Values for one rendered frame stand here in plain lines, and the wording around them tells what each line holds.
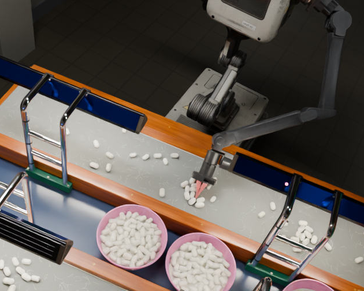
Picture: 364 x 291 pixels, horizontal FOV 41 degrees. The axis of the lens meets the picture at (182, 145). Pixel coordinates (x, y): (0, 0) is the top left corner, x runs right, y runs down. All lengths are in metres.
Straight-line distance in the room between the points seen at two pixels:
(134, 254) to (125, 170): 0.38
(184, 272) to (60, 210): 0.56
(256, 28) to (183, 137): 0.57
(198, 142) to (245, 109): 0.67
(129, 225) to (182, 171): 0.35
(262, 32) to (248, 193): 0.68
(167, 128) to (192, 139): 0.12
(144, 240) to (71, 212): 0.33
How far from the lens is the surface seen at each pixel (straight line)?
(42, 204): 2.03
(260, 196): 2.10
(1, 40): 3.32
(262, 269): 1.97
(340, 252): 2.10
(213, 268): 1.90
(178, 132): 2.17
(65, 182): 2.01
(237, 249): 1.94
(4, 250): 1.88
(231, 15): 2.13
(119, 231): 1.89
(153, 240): 1.89
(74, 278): 1.82
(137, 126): 1.76
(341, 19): 2.06
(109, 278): 1.79
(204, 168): 1.96
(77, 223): 1.98
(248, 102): 2.81
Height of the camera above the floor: 2.42
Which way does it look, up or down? 51 degrees down
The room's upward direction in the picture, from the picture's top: 15 degrees clockwise
